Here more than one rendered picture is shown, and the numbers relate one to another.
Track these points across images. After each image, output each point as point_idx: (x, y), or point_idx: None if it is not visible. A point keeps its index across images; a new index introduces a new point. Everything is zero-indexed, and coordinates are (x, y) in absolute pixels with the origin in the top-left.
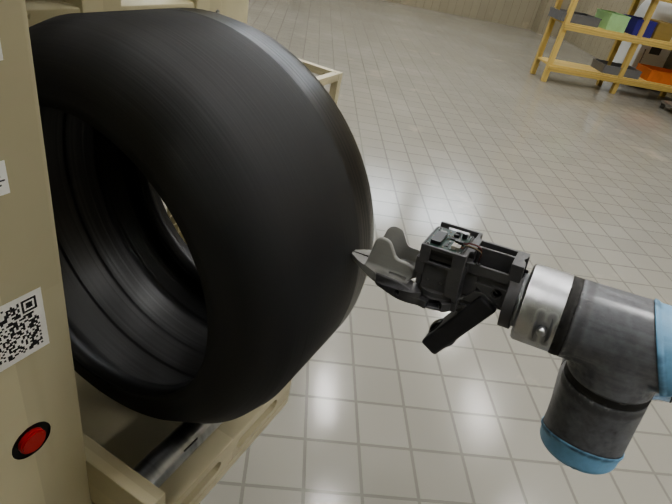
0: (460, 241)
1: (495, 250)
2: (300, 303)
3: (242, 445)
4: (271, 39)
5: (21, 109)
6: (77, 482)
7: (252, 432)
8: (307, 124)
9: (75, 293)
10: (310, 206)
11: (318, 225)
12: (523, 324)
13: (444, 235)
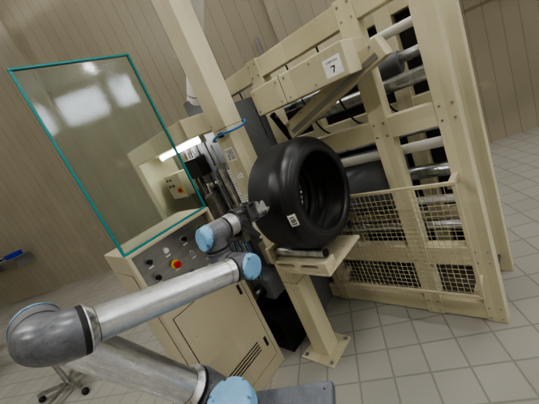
0: (242, 204)
1: (237, 208)
2: None
3: (304, 269)
4: (286, 146)
5: (241, 165)
6: None
7: (308, 269)
8: (265, 170)
9: (322, 212)
10: (254, 189)
11: (255, 194)
12: None
13: (245, 202)
